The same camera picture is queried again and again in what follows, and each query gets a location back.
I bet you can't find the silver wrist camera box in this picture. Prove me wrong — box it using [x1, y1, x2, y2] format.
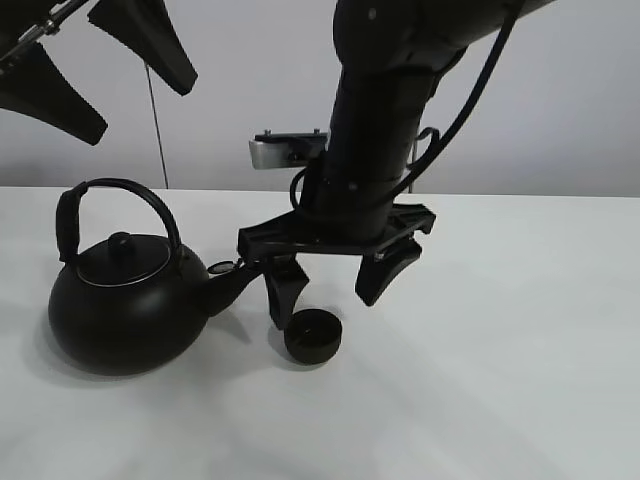
[249, 129, 329, 170]

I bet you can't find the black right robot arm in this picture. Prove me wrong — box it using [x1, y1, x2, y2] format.
[238, 1, 540, 329]

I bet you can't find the small black teacup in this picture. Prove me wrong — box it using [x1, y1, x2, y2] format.
[284, 309, 343, 365]

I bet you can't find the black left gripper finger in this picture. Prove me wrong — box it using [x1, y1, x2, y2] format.
[1, 43, 108, 146]
[88, 0, 198, 95]

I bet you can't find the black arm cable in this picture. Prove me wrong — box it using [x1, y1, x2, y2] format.
[288, 4, 519, 211]

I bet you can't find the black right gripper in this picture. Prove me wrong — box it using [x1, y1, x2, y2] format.
[237, 204, 436, 329]

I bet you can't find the black round teapot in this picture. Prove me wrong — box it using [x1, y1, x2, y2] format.
[48, 178, 260, 375]

